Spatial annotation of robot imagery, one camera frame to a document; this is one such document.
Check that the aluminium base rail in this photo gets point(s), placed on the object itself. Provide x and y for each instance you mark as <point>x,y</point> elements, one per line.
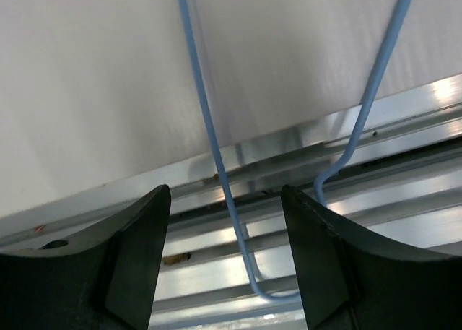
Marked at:
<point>403,182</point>

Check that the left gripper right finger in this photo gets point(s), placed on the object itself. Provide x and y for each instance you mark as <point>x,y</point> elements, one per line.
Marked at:
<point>350,277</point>

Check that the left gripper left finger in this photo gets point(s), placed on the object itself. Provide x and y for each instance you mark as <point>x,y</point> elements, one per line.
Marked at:
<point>102,277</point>

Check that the blue hanger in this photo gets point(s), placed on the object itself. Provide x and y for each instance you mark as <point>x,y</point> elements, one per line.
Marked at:
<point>374,80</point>

